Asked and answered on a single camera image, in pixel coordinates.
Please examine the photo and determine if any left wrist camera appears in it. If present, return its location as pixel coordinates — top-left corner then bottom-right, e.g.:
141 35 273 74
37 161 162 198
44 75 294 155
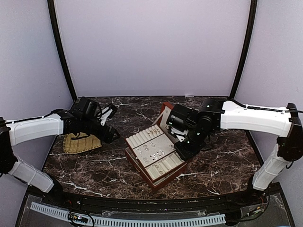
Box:
72 97 117 126

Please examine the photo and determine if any brown jewelry display tray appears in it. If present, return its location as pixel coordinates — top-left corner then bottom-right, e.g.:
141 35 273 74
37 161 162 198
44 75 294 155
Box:
126 125 186 182

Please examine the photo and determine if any red wooden jewelry box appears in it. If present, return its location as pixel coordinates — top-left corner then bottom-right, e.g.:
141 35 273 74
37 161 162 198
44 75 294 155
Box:
125 102 187 191

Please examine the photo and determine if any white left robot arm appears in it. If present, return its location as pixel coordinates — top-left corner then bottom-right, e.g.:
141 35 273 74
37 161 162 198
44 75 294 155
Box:
0 108 120 206

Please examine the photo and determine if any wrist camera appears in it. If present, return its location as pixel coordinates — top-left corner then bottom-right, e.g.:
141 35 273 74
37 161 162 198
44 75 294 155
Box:
166 104 198 142
72 97 117 126

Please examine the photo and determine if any black frame post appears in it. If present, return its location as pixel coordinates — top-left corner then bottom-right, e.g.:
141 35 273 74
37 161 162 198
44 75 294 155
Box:
229 0 258 99
47 0 77 102

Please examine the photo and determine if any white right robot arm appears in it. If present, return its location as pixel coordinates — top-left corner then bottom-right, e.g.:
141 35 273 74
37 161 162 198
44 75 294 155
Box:
166 98 303 205

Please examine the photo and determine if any white slotted cable duct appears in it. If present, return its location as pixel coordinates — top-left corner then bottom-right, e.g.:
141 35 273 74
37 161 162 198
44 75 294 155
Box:
29 202 226 227

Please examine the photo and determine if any black left frame post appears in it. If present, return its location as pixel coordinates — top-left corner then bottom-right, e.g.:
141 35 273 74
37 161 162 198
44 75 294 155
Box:
47 0 77 102

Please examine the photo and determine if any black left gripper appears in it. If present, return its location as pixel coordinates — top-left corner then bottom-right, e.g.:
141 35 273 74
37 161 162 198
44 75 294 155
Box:
80 117 121 144

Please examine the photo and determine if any black right frame post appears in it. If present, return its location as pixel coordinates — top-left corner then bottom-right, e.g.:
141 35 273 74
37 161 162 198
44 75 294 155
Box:
229 0 258 99

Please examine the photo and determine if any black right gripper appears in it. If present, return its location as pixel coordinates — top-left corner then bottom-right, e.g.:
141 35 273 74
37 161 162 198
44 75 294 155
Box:
173 125 207 161

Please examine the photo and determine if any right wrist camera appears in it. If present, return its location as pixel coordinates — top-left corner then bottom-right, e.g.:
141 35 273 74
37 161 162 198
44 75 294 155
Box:
166 104 198 142

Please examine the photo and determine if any woven bamboo tray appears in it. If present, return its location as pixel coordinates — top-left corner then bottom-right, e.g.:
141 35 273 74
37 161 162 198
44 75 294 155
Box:
63 132 102 155

